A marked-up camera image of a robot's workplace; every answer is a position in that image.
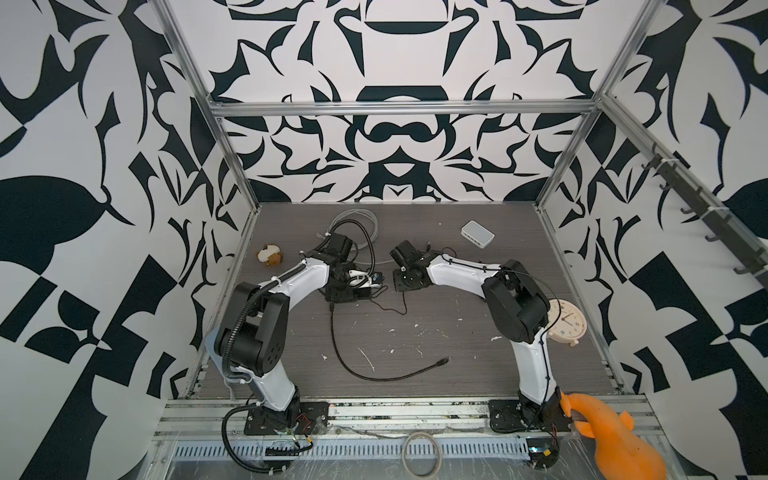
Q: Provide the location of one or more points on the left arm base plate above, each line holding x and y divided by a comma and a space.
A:
300, 418

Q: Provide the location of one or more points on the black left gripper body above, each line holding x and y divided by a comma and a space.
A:
342, 291

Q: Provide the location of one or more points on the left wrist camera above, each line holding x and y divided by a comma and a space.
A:
364, 279

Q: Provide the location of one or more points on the black ribbed switch box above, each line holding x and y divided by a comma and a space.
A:
344, 293

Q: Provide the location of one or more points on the beige round alarm clock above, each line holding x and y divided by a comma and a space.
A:
567, 323

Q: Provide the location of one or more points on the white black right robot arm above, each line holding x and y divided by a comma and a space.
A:
517, 305

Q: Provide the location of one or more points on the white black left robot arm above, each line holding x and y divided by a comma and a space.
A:
252, 335

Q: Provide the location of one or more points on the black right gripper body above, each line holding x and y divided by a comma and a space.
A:
403, 280

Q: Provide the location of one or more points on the white network switch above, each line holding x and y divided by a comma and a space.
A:
477, 234

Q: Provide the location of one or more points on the brown white round toy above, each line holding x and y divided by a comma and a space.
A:
270, 255

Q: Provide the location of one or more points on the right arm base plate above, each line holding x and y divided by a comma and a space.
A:
524, 415

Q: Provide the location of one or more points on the light blue plastic lid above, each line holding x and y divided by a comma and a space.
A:
216, 359

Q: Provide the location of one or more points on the black wall hook rail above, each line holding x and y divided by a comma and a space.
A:
701, 203

